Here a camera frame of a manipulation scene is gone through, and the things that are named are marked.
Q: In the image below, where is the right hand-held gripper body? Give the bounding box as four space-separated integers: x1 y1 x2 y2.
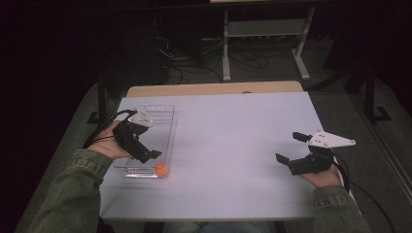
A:
288 130 357 177

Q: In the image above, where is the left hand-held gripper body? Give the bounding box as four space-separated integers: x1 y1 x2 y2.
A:
112 110 154 163

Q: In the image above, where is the orange ball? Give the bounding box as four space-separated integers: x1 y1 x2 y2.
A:
154 162 169 179

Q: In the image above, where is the clear plastic tray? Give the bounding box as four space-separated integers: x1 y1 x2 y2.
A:
112 103 178 180

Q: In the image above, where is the person's right hand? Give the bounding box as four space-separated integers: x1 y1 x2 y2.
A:
298 164 343 189

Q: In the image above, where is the person's left hand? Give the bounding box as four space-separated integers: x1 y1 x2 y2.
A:
86 119 134 161

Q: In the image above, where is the black metal stand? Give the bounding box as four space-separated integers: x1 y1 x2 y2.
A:
86 72 110 128
363 64 393 124

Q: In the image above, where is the white table mat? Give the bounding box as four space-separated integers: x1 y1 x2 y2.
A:
98 91 362 223

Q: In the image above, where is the left hand-held gripper black cable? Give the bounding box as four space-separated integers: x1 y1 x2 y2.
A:
82 109 138 150

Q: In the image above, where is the hand-held gripper black cable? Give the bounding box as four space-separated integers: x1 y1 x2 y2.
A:
332 154 398 233
82 109 138 150

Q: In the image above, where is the right hand-held gripper black cable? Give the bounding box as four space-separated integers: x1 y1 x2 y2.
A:
332 154 398 233

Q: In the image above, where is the tangle of floor cables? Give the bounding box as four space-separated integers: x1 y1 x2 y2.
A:
154 33 280 85

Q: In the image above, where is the white metal desk frame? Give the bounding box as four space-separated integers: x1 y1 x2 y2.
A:
222 6 316 83

